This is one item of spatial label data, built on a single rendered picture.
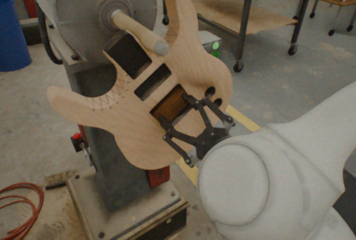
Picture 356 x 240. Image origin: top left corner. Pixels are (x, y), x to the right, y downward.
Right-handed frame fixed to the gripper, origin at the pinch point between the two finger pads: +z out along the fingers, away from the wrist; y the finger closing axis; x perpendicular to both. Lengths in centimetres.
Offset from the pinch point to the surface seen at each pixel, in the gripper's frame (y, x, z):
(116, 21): 3.8, 19.9, 12.6
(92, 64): -7.3, 9.0, 25.8
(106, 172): -37, -36, 34
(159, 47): 4.4, 19.6, -5.0
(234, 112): 48, -150, 83
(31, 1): -20, -48, 360
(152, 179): -28, -61, 32
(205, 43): 22.4, -6.5, 17.1
